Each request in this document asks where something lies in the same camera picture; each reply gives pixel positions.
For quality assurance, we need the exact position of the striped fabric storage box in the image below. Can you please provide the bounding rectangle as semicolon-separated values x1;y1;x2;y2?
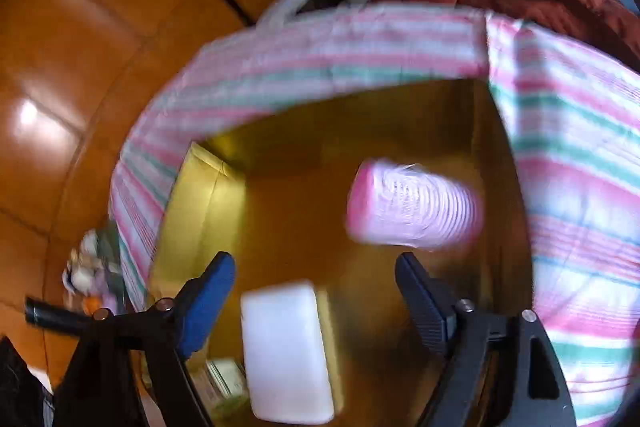
107;2;640;427

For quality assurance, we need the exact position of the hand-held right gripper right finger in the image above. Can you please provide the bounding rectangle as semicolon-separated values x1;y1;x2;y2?
395;252;576;427

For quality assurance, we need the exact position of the pink ribbed cup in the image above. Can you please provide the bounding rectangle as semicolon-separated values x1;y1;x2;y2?
345;158;486;253

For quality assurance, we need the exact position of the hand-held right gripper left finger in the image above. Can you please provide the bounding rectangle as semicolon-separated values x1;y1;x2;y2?
52;251;237;427

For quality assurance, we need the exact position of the white flat box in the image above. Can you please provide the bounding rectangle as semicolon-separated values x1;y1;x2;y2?
240;279;336;425

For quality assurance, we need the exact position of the black cylinder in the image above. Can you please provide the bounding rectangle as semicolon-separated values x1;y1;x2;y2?
25;297;101;335

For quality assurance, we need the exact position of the green and white packet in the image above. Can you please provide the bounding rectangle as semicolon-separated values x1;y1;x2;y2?
192;357;251;413

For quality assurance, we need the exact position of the pile of small colourful things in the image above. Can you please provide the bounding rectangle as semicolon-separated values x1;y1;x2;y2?
62;227;126;313

